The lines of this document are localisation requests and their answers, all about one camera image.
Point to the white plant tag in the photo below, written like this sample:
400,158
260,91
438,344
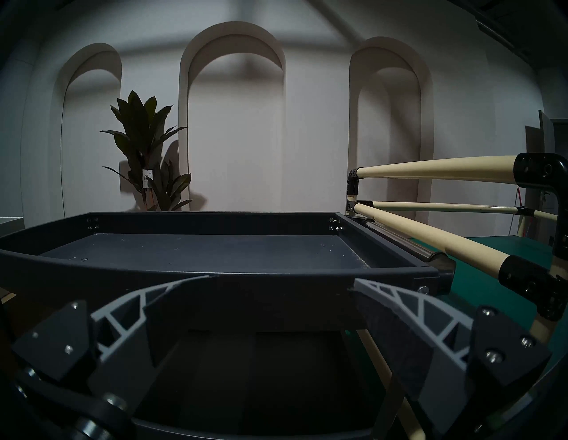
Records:
147,176

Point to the green cart with cream pipes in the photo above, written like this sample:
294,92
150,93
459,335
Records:
443,168

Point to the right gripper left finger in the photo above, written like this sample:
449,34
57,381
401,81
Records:
128,337

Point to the black metal shelf cart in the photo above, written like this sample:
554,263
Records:
213,253

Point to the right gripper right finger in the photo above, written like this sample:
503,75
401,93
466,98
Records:
426,350

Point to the dark grey door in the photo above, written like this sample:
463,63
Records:
546,137

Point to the tall green potted plant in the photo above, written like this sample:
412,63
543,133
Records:
142,128

